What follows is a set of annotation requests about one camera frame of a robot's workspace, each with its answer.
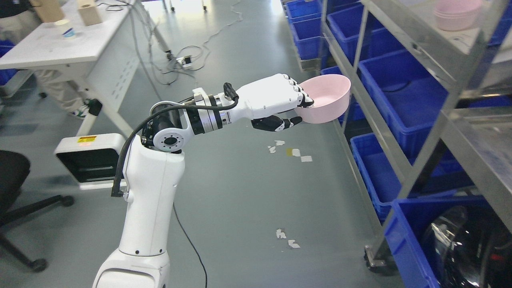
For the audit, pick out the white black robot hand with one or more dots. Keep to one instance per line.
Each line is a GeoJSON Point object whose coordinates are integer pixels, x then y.
{"type": "Point", "coordinates": [259, 101]}

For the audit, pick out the pink plastic bowl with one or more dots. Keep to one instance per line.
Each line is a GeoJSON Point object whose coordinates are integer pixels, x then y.
{"type": "Point", "coordinates": [331, 95]}

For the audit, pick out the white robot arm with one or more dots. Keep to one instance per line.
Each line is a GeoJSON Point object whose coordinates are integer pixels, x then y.
{"type": "Point", "coordinates": [150, 166]}

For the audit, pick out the blue bin bottom shelf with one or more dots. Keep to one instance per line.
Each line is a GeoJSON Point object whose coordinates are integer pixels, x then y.
{"type": "Point", "coordinates": [383, 184]}

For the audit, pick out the blue bin shelf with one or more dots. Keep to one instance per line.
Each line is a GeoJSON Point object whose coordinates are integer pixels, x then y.
{"type": "Point", "coordinates": [383, 184]}
{"type": "Point", "coordinates": [407, 96]}

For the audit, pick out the blue bin middle shelf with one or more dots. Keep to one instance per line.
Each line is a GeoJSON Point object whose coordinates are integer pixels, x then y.
{"type": "Point", "coordinates": [407, 96]}

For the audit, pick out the steel shelf rack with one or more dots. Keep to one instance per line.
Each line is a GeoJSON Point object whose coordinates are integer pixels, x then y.
{"type": "Point", "coordinates": [386, 26]}

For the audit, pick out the white office desk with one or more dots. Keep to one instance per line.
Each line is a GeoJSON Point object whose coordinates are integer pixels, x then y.
{"type": "Point", "coordinates": [101, 59]}

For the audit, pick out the white box device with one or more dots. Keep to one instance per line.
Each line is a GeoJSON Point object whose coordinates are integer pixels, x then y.
{"type": "Point", "coordinates": [91, 160]}

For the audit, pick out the blue bin with helmet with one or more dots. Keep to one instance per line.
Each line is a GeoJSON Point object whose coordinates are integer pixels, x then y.
{"type": "Point", "coordinates": [408, 223]}

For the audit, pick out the cardboard box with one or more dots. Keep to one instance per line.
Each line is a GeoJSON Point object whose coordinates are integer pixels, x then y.
{"type": "Point", "coordinates": [88, 12]}

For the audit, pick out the paper cup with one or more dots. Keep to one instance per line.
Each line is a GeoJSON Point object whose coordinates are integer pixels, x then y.
{"type": "Point", "coordinates": [65, 28]}

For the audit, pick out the stacked pink bowls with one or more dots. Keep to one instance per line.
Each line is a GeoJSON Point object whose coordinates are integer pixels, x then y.
{"type": "Point", "coordinates": [456, 15]}

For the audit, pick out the black helmet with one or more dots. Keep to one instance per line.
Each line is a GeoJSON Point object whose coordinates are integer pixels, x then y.
{"type": "Point", "coordinates": [469, 247]}

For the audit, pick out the black office chair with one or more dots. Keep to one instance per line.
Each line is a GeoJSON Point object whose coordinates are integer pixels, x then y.
{"type": "Point", "coordinates": [15, 169]}

